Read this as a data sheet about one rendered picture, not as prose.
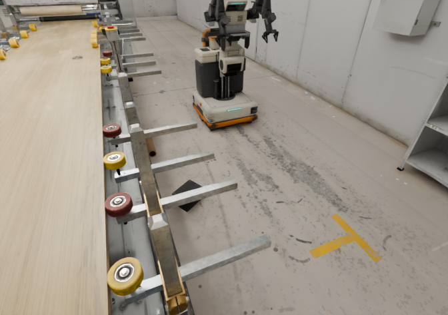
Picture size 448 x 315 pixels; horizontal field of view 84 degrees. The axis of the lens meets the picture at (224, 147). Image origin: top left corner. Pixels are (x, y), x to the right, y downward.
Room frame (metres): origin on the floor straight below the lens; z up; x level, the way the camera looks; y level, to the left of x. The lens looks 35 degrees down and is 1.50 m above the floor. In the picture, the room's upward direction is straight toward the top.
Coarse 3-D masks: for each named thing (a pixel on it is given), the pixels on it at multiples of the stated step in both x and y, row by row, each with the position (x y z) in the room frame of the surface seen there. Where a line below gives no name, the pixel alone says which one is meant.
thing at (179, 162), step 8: (208, 152) 0.94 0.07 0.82; (168, 160) 0.88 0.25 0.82; (176, 160) 0.88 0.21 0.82; (184, 160) 0.88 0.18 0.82; (192, 160) 0.89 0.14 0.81; (200, 160) 0.90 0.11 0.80; (136, 168) 0.82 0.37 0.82; (152, 168) 0.82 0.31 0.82; (160, 168) 0.83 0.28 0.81; (168, 168) 0.85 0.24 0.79; (120, 176) 0.77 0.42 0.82; (128, 176) 0.78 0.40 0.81; (136, 176) 0.79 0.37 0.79
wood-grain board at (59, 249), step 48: (48, 48) 2.56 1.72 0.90; (96, 48) 2.56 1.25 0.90; (0, 96) 1.39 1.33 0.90; (48, 96) 1.39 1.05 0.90; (96, 96) 1.39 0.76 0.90; (0, 144) 0.88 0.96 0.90; (48, 144) 0.88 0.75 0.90; (96, 144) 0.88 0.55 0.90; (0, 192) 0.59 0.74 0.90; (48, 192) 0.59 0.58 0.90; (96, 192) 0.59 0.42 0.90; (0, 240) 0.41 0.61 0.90; (48, 240) 0.41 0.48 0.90; (96, 240) 0.41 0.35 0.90; (0, 288) 0.29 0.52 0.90; (48, 288) 0.29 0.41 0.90; (96, 288) 0.29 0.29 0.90
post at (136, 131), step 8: (128, 128) 0.56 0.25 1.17; (136, 128) 0.55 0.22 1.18; (136, 136) 0.54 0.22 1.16; (144, 136) 0.55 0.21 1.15; (136, 144) 0.54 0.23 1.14; (144, 144) 0.54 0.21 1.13; (136, 152) 0.53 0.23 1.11; (144, 152) 0.54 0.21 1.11; (136, 160) 0.53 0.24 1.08; (144, 160) 0.54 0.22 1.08; (144, 168) 0.54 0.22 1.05; (144, 176) 0.54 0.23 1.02; (152, 176) 0.54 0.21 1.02; (144, 184) 0.53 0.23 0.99; (152, 184) 0.54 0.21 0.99; (152, 192) 0.54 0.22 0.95; (152, 200) 0.54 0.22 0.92; (152, 208) 0.54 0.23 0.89; (160, 208) 0.55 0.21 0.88
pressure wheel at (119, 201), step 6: (120, 192) 0.59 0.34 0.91; (108, 198) 0.56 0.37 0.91; (114, 198) 0.56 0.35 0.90; (120, 198) 0.56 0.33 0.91; (126, 198) 0.56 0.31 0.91; (108, 204) 0.54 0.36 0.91; (114, 204) 0.54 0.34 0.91; (120, 204) 0.54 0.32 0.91; (126, 204) 0.54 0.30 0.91; (132, 204) 0.56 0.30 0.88; (108, 210) 0.52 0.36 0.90; (114, 210) 0.51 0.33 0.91; (120, 210) 0.52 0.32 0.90; (126, 210) 0.53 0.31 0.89; (114, 216) 0.51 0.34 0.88; (120, 216) 0.52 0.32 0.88; (126, 222) 0.55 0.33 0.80
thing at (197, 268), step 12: (252, 240) 0.47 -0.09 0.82; (264, 240) 0.47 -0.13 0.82; (228, 252) 0.43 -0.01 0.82; (240, 252) 0.43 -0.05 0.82; (252, 252) 0.44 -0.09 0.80; (192, 264) 0.39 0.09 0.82; (204, 264) 0.39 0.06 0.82; (216, 264) 0.40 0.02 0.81; (156, 276) 0.36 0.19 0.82; (192, 276) 0.37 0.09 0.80; (144, 288) 0.33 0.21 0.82; (156, 288) 0.33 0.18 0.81; (132, 300) 0.30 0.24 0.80
